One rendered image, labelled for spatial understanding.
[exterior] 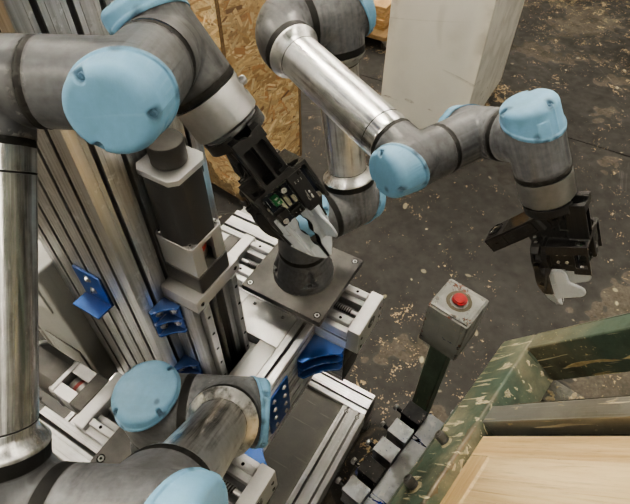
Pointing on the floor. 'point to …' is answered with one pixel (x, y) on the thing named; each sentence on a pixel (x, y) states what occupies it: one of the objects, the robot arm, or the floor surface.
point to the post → (430, 379)
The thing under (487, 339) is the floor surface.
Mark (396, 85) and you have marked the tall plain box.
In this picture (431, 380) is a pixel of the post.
